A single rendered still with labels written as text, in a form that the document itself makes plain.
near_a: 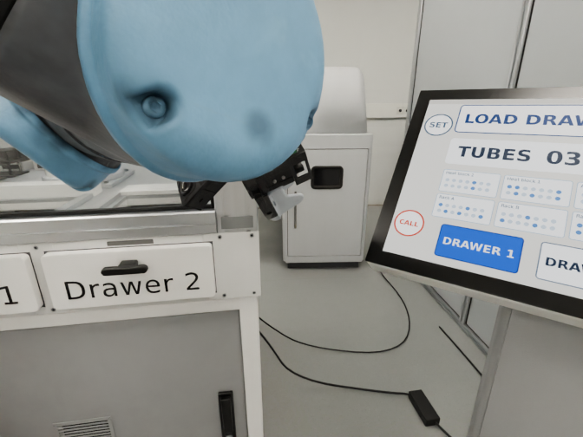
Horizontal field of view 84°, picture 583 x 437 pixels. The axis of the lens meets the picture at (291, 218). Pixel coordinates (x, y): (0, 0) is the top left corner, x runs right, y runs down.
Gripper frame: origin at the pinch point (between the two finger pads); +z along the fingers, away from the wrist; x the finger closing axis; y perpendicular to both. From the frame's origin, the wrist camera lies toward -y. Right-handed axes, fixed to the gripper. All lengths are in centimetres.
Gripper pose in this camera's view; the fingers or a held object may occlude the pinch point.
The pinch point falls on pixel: (271, 214)
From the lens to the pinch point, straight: 50.3
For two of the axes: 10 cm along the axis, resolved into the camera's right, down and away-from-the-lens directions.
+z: 2.2, 4.8, 8.5
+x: -3.5, -7.7, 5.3
